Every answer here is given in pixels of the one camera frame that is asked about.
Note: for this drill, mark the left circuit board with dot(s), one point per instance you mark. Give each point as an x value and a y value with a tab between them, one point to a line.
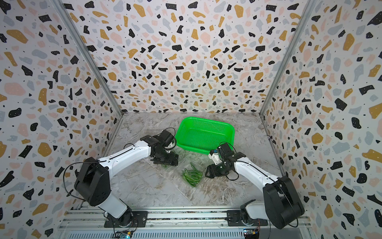
124	235

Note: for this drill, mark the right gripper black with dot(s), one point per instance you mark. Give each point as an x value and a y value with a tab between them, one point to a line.
212	172

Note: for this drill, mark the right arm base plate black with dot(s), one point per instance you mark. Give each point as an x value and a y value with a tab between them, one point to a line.
236	218

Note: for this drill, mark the aluminium front rail frame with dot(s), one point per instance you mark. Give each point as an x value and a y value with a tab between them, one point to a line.
186	222

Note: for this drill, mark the clear container peppers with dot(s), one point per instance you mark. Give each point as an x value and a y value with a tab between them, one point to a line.
167	169
193	174

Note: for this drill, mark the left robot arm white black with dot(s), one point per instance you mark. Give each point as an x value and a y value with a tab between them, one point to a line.
93	180

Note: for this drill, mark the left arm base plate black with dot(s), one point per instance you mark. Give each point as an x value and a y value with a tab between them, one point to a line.
129	220

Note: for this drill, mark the left corner aluminium post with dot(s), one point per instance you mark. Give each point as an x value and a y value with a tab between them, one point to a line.
65	17

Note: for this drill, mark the circuit board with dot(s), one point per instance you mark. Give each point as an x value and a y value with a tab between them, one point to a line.
251	234
124	235

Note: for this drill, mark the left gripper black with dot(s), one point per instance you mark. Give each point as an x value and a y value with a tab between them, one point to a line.
171	161

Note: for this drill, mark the corner aluminium post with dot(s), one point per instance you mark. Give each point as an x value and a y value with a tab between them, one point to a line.
289	52
65	17

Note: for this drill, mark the right circuit board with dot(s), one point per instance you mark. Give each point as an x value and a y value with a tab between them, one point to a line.
251	234

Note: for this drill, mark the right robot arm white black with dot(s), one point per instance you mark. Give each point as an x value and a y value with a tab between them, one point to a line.
282	204

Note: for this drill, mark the right corner aluminium post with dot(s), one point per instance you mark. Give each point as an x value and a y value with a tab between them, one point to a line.
289	52

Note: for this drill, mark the green plastic mesh basket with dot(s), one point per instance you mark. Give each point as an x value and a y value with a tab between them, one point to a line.
203	135

